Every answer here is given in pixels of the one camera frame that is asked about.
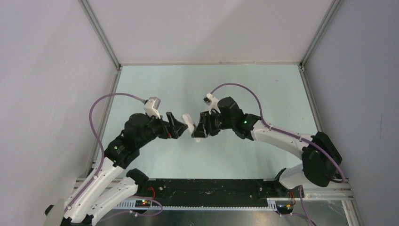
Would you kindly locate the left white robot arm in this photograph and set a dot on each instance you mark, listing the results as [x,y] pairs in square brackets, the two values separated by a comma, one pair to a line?
[90,202]

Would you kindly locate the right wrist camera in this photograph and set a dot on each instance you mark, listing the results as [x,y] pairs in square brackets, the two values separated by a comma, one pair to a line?
[212,102]

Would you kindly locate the right controller board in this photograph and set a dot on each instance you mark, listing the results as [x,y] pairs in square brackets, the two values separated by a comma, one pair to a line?
[284,209]

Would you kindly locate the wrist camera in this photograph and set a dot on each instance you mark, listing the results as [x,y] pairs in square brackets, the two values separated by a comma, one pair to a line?
[151,107]
[212,102]

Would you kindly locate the white remote control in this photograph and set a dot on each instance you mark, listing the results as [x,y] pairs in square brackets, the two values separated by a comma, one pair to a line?
[191,125]

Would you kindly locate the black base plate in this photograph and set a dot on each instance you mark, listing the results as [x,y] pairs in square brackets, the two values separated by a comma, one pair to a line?
[168,187]

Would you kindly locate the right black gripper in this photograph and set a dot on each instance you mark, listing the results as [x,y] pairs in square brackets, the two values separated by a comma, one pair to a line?
[200,132]

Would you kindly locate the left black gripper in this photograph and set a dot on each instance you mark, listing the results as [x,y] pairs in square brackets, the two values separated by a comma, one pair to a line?
[176,127]

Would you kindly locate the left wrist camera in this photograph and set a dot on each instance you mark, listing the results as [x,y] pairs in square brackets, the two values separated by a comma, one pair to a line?
[151,107]

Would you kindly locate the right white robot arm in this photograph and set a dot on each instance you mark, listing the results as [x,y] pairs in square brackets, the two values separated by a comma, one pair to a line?
[319,157]

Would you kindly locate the controller board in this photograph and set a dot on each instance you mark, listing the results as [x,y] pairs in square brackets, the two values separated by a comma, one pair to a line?
[284,209]
[143,204]

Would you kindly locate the left controller board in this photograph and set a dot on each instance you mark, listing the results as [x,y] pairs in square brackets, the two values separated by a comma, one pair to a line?
[143,204]

